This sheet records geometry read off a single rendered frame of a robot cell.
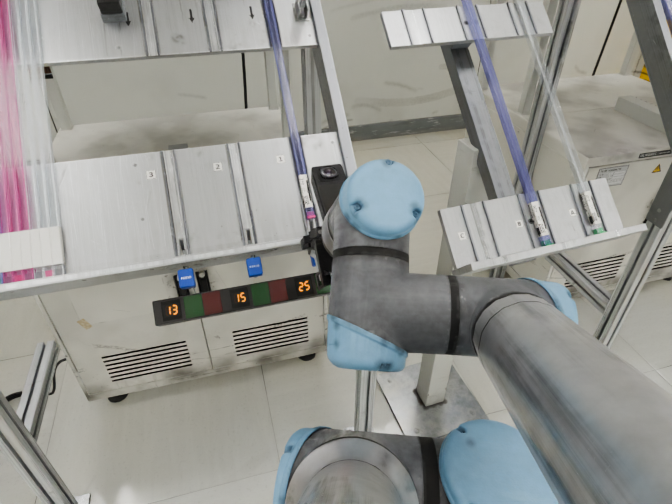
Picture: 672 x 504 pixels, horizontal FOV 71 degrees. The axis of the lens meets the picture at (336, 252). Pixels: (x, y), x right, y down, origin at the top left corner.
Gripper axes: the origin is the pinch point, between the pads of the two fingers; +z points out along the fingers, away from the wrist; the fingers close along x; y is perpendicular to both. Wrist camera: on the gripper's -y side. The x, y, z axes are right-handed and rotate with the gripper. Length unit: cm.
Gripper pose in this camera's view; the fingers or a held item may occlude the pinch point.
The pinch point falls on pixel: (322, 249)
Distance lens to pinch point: 76.1
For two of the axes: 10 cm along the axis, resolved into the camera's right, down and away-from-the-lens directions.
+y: 2.0, 9.7, -1.6
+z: -1.8, 2.0, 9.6
